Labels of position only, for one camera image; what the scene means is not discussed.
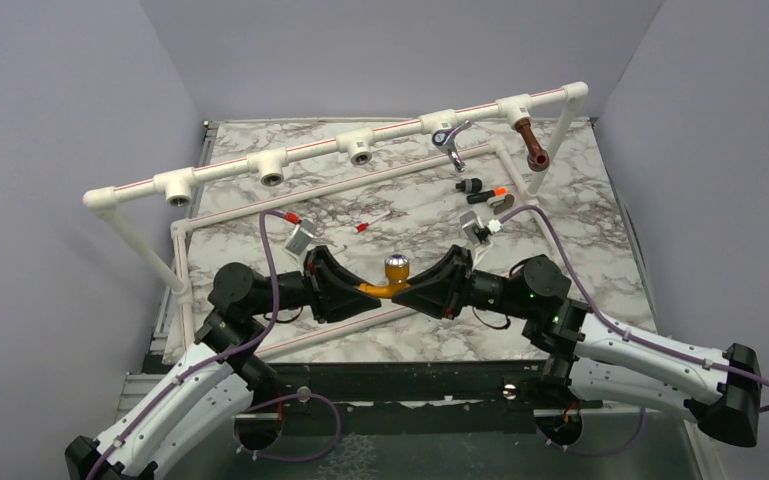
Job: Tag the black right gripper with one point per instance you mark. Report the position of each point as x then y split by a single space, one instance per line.
442 290

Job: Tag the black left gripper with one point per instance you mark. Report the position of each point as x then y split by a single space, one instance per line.
318 285

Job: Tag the yellow water faucet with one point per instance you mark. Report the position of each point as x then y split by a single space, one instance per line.
397 272

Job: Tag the white PVC pipe frame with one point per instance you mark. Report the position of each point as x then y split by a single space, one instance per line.
551 113

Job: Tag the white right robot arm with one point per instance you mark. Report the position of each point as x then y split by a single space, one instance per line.
595 357

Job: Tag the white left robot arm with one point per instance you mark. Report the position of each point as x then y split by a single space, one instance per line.
219 375

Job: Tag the brown water faucet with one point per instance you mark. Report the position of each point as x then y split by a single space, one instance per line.
537 158

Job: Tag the red capped white pen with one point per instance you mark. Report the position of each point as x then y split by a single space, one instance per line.
365 225

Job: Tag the small black grey fitting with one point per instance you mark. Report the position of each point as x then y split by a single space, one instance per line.
469 186

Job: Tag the chrome lever faucet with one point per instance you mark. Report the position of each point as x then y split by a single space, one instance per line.
444 139

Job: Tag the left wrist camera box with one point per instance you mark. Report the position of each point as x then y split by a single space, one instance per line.
300 239

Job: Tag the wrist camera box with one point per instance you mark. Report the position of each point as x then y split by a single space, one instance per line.
479 234
300 239

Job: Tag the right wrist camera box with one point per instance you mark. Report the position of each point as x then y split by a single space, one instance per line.
479 234

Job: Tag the black faucet orange handle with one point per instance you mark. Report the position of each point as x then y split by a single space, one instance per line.
498 199

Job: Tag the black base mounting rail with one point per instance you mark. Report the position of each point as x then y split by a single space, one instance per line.
395 399

